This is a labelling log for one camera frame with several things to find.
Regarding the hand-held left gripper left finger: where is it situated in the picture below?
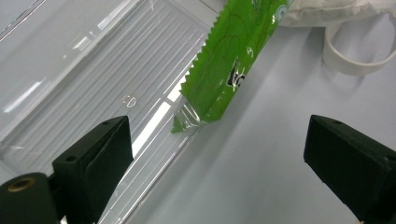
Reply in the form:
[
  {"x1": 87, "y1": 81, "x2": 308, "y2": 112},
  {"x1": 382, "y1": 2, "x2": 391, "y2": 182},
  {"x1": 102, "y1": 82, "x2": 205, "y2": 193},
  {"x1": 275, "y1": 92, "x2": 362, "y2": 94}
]
[{"x1": 51, "y1": 115, "x2": 134, "y2": 224}]

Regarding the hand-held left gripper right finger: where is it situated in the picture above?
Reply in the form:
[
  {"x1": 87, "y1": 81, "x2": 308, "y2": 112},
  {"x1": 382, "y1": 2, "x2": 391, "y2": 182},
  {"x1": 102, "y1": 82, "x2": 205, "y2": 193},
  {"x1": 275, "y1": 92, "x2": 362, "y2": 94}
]
[{"x1": 303, "y1": 114, "x2": 396, "y2": 223}]

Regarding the clear plastic container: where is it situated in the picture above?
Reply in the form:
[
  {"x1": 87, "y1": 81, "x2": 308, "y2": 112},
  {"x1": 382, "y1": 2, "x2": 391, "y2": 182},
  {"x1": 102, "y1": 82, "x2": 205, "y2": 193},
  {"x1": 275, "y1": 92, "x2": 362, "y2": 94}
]
[{"x1": 0, "y1": 0, "x2": 219, "y2": 224}]

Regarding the white printed tote bag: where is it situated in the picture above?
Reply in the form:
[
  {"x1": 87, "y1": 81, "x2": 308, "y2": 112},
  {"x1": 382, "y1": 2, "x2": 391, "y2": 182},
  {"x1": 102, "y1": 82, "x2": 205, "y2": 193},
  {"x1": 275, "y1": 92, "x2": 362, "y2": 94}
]
[{"x1": 278, "y1": 0, "x2": 396, "y2": 77}]

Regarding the green snack packet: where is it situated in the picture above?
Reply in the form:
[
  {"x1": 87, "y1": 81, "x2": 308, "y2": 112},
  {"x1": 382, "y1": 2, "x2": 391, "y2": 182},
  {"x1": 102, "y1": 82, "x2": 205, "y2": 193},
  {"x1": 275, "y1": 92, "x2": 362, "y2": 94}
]
[{"x1": 170, "y1": 0, "x2": 293, "y2": 134}]

